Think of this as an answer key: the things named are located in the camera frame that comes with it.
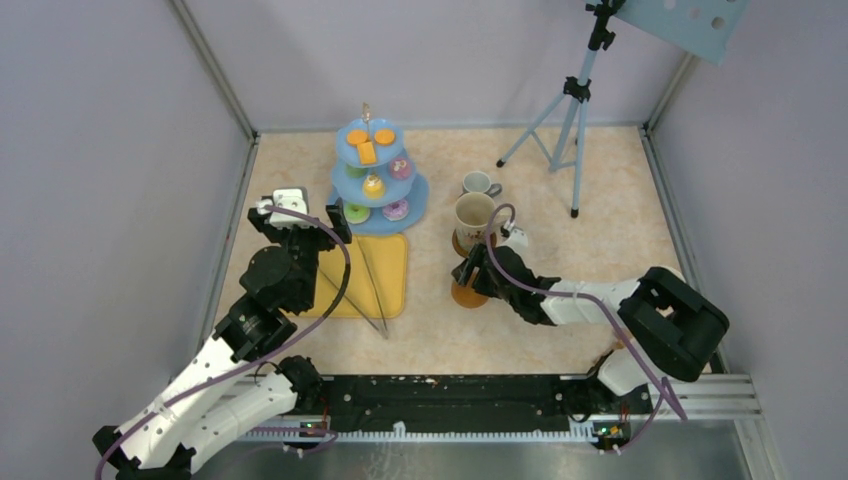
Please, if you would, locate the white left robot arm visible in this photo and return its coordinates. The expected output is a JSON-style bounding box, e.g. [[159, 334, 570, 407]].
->
[[93, 197, 353, 479]]

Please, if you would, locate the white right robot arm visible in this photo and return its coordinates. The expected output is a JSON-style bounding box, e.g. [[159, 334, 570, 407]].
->
[[451, 244, 730, 412]]

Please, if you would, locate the cream cup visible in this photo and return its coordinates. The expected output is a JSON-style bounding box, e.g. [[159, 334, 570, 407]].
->
[[454, 192, 499, 251], [663, 266, 686, 281]]

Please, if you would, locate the blue three-tier cake stand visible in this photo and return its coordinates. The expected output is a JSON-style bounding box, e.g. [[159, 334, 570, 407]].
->
[[328, 103, 429, 236]]

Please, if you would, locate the green cupcake with topping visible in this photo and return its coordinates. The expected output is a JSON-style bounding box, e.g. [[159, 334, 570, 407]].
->
[[345, 165, 368, 178]]

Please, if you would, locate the yellow serving tray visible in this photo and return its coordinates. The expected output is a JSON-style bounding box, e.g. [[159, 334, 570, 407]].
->
[[302, 234, 408, 319]]

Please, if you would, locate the dark brown wooden saucer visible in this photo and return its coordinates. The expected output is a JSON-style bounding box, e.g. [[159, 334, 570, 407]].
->
[[452, 230, 476, 258]]

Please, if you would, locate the grey mug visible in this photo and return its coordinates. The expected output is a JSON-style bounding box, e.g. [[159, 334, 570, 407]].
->
[[462, 171, 503, 198]]

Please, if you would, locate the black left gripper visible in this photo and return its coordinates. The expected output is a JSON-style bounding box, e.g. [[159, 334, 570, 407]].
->
[[252, 198, 352, 310]]

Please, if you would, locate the light brown wooden coaster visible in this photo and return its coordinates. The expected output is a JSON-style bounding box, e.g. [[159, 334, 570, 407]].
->
[[451, 282, 489, 309]]

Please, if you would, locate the light blue tripod stand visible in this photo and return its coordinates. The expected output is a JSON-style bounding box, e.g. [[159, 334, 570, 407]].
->
[[496, 0, 626, 219]]

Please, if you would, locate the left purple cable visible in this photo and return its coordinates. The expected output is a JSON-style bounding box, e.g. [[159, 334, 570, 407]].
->
[[92, 205, 352, 480]]

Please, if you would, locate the yellow cupcake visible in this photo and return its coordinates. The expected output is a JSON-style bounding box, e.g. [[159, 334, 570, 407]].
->
[[362, 173, 386, 200]]

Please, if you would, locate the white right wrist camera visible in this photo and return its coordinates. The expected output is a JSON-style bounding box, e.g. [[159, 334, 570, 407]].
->
[[498, 225, 529, 255]]

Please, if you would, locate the purple donut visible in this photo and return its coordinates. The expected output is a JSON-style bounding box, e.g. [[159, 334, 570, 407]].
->
[[382, 199, 410, 222]]

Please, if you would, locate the light blue perforated panel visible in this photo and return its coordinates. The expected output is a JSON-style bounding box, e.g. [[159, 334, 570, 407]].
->
[[615, 0, 749, 65]]

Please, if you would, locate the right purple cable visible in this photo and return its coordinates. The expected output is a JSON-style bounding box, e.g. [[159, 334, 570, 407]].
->
[[483, 203, 689, 455]]

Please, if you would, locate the green glazed donut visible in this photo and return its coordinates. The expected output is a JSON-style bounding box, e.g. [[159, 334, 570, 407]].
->
[[343, 203, 371, 225]]

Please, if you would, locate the purple cable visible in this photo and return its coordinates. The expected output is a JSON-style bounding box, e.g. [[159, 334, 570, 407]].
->
[[483, 203, 689, 455], [92, 205, 352, 480]]

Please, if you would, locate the cream cup front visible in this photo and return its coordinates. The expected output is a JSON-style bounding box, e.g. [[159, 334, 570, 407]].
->
[[663, 266, 686, 281]]

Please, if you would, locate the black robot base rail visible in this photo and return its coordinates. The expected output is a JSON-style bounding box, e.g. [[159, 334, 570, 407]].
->
[[292, 374, 654, 419]]

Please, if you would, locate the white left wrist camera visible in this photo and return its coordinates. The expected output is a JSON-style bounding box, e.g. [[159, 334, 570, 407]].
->
[[255, 187, 309, 230]]

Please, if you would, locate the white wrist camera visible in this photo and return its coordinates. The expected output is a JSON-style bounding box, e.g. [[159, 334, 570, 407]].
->
[[498, 225, 529, 255], [255, 187, 309, 230]]

